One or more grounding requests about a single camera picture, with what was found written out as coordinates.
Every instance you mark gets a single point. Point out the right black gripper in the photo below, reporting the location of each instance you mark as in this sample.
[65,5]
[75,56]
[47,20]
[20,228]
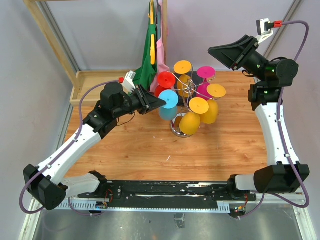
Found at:
[228,54]

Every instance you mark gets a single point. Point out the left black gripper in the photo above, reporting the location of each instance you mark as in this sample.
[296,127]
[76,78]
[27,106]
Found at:
[147,101]

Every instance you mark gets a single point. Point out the cyan plastic wine glass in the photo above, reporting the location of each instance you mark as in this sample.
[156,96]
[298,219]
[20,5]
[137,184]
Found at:
[169,111]

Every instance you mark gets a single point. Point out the red plastic wine glass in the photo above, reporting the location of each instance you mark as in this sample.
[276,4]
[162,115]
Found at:
[166,80]

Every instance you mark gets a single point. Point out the magenta plastic wine glass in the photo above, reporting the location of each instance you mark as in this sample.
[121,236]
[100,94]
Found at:
[205,72]

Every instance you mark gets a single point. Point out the yellow wine glass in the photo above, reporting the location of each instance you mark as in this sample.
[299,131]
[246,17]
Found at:
[190,122]
[214,91]
[183,68]

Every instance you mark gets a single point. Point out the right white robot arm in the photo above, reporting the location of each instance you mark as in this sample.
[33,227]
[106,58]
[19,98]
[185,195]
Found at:
[284,173]

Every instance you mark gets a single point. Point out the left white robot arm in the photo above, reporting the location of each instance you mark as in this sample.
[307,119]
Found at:
[47,183]

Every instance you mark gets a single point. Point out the chrome wine glass rack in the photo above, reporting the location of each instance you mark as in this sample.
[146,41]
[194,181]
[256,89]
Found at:
[174,124]

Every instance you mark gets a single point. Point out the green hanging shirt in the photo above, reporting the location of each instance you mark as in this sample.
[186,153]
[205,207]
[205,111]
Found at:
[147,72]

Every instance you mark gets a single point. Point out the pink hanging shirt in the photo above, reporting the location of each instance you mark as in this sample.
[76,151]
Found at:
[161,45]

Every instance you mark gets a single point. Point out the yellow clothes hanger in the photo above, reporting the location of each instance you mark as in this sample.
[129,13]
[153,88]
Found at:
[152,33]

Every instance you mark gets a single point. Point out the grey clothes hanger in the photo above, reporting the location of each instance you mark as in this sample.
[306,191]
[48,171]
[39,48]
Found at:
[158,20]

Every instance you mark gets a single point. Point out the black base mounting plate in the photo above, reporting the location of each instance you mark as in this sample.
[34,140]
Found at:
[166,195]

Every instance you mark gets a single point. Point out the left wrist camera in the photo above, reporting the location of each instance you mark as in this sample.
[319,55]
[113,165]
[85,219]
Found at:
[128,82]

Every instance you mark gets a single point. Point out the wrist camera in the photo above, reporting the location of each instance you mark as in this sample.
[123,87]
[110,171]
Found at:
[128,82]
[265,28]

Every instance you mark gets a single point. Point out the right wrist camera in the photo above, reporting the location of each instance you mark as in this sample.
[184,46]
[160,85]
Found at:
[265,28]

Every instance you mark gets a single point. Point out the wooden clothes rack frame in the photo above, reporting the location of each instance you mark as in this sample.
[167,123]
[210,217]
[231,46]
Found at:
[81,80]

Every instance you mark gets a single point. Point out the aluminium frame rail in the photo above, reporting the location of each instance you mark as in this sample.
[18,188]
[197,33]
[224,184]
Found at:
[236,210]

